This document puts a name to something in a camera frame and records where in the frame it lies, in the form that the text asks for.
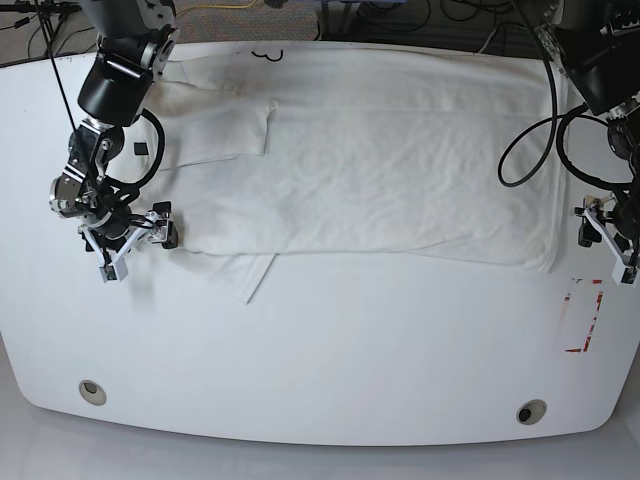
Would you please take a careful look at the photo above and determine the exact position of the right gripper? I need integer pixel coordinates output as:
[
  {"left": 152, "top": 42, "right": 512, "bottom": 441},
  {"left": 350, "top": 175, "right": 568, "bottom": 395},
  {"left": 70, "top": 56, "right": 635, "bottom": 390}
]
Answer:
[{"left": 79, "top": 201, "right": 179, "bottom": 267}]

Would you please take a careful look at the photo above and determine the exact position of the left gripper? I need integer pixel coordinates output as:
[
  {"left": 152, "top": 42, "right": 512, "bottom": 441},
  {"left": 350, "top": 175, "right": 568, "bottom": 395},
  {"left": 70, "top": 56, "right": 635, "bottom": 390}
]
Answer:
[{"left": 572, "top": 193, "right": 639, "bottom": 269}]

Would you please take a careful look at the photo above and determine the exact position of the white printed T-shirt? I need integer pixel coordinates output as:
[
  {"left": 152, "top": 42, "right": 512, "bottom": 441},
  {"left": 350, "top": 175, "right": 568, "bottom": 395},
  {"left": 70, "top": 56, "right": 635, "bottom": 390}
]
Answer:
[{"left": 136, "top": 44, "right": 566, "bottom": 302}]

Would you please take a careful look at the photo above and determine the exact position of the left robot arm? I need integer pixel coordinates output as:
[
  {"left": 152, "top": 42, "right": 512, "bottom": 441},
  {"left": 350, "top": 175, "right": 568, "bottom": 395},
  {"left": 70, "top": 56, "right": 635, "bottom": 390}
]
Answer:
[{"left": 513, "top": 1, "right": 639, "bottom": 284}]

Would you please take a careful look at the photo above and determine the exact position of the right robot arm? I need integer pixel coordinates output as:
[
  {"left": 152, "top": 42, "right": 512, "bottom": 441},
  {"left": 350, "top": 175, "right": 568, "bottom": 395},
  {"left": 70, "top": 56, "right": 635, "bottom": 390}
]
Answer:
[{"left": 49, "top": 1, "right": 179, "bottom": 282}]

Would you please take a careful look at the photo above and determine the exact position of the red tape rectangle marking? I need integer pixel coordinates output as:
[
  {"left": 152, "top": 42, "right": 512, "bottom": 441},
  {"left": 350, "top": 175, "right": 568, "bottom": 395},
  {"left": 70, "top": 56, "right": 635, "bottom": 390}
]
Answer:
[{"left": 557, "top": 278, "right": 605, "bottom": 353}]

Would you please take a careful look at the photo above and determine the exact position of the black tripod stand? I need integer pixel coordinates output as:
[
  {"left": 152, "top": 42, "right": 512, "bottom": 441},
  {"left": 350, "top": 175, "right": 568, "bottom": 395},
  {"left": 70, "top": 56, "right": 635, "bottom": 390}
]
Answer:
[{"left": 1, "top": 1, "right": 97, "bottom": 64}]

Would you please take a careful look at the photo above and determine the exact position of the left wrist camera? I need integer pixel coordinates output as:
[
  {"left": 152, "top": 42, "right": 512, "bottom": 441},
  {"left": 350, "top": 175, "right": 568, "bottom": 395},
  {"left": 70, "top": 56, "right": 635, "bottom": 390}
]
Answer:
[{"left": 612, "top": 262, "right": 639, "bottom": 288}]

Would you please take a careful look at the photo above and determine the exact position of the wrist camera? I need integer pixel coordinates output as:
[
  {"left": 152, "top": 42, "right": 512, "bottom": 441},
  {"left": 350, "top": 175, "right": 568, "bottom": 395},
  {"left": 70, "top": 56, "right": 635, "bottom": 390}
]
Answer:
[
  {"left": 99, "top": 259, "right": 128, "bottom": 283},
  {"left": 612, "top": 262, "right": 639, "bottom": 288}
]

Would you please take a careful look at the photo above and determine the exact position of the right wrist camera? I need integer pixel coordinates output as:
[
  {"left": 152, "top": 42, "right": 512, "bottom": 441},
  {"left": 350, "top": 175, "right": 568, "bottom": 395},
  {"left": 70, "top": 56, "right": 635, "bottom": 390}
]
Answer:
[{"left": 99, "top": 259, "right": 128, "bottom": 283}]

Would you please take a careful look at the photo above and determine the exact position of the left table cable grommet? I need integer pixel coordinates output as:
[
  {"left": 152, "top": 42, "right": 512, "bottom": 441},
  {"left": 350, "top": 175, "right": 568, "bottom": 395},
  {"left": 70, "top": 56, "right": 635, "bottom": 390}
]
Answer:
[{"left": 78, "top": 380, "right": 107, "bottom": 406}]

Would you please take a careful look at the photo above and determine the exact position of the table cable grommet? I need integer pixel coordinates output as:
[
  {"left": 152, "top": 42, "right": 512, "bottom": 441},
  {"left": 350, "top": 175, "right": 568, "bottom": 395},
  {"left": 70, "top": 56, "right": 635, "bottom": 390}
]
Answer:
[
  {"left": 516, "top": 399, "right": 547, "bottom": 426},
  {"left": 78, "top": 380, "right": 107, "bottom": 406}
]

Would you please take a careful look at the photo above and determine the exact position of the right table cable grommet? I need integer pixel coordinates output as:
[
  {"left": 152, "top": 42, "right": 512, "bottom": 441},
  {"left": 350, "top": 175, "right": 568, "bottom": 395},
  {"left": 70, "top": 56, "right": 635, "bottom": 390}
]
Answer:
[{"left": 516, "top": 399, "right": 547, "bottom": 426}]

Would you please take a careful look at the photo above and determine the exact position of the yellow floor cable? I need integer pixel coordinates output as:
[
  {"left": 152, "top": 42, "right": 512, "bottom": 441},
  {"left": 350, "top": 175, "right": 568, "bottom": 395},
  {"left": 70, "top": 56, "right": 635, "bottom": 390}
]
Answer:
[{"left": 174, "top": 0, "right": 257, "bottom": 16}]

